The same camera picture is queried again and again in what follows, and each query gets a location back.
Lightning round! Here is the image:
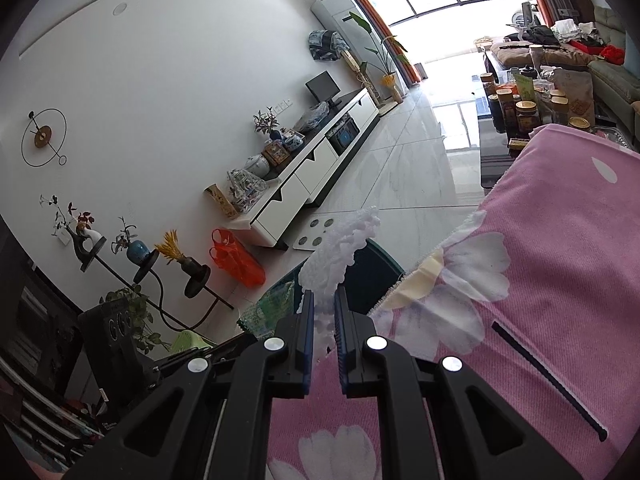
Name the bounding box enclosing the tall banana leaf plant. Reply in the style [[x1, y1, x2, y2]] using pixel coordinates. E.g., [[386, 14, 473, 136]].
[[347, 10, 410, 102]]

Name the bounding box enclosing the yellow box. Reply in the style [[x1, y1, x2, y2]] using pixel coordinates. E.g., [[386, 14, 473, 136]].
[[205, 184, 239, 220]]

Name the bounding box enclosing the wooden floor stand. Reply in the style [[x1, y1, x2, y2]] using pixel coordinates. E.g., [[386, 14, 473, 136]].
[[342, 50, 377, 107]]

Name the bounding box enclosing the white fluffy cloth piece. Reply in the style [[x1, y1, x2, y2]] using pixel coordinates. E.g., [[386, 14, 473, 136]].
[[298, 205, 382, 356]]

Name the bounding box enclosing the blue patterned cloth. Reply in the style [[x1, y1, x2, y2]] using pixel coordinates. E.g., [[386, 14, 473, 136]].
[[307, 29, 347, 63]]

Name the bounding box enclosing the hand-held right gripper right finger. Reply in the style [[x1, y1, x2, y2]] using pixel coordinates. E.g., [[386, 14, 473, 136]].
[[333, 285, 584, 480]]

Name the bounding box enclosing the black monitor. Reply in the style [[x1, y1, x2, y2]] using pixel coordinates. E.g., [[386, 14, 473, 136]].
[[305, 71, 340, 107]]

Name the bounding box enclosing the round black wall clock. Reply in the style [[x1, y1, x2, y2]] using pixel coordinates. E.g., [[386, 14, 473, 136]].
[[21, 109, 68, 167]]

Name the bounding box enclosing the green sofa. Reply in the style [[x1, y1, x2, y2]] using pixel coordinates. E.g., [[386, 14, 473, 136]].
[[586, 4, 640, 133]]

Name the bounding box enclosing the clear cased ship model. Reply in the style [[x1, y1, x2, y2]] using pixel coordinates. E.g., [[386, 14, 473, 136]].
[[226, 167, 269, 212]]

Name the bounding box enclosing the teal plastic trash bin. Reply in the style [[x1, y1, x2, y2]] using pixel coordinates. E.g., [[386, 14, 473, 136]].
[[344, 239, 405, 317]]

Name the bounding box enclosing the white black tv cabinet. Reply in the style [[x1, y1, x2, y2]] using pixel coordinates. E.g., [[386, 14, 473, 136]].
[[247, 87, 381, 251]]

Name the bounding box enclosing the dark vase with yellow wheat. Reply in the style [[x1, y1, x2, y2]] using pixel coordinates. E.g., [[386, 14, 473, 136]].
[[154, 230, 202, 277]]

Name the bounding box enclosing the dark glass coffee table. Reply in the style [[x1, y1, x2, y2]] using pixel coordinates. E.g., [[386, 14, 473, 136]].
[[479, 50, 556, 192]]

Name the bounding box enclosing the amber jar with gold lid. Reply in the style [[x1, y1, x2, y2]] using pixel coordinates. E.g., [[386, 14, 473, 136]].
[[515, 101, 540, 137]]

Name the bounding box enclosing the green patterned bag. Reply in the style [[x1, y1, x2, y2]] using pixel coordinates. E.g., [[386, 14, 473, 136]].
[[237, 280, 302, 338]]

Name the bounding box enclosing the small potted plant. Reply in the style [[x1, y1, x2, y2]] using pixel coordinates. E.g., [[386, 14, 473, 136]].
[[252, 107, 282, 142]]

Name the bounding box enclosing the pink floral blanket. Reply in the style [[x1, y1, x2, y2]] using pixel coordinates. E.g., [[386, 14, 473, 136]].
[[265, 124, 640, 480]]

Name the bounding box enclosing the black tiered plant stand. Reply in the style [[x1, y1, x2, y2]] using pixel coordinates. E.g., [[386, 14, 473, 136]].
[[75, 235, 234, 332]]

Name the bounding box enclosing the white ceramic jar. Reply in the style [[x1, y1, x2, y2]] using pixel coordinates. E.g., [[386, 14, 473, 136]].
[[243, 154, 271, 179]]

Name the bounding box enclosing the green plastic stool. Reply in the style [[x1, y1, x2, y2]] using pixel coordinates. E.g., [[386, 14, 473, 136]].
[[170, 330, 217, 357]]

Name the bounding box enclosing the orange plastic bag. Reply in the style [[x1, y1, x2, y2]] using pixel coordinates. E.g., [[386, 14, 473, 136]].
[[210, 228, 266, 289]]

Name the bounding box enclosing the dark shelf unit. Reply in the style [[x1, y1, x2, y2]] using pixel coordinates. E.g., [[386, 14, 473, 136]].
[[0, 230, 103, 466]]

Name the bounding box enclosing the white body scale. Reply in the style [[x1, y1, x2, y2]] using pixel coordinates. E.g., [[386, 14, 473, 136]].
[[292, 214, 342, 252]]

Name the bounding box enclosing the plastic wrapped item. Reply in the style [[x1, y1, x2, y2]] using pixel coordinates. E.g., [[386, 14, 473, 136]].
[[295, 102, 331, 134]]

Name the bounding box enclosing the green leafy floor plant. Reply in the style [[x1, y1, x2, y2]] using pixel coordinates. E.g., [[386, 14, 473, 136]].
[[100, 285, 172, 356]]

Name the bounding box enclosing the white vase with flowers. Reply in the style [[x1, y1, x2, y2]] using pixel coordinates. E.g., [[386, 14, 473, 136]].
[[40, 194, 99, 247]]

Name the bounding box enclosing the black built-in appliance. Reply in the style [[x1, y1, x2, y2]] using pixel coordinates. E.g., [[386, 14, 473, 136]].
[[325, 116, 360, 156]]

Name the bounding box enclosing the wooden picture frame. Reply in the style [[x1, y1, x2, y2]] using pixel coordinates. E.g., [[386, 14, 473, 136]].
[[262, 141, 294, 169]]

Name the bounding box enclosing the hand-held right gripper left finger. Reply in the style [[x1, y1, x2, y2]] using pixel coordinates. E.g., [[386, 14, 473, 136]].
[[60, 290, 316, 480]]

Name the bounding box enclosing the black cable tie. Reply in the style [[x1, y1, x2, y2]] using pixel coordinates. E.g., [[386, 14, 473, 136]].
[[491, 321, 609, 442]]

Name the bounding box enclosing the white standing air conditioner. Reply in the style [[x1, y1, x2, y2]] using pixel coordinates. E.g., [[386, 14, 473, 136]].
[[311, 0, 387, 106]]

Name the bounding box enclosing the blue vase with plant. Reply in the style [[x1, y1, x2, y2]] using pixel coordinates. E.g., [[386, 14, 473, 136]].
[[111, 217, 150, 264]]

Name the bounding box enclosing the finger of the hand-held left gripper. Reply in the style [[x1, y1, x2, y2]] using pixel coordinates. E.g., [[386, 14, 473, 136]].
[[150, 332, 266, 380]]

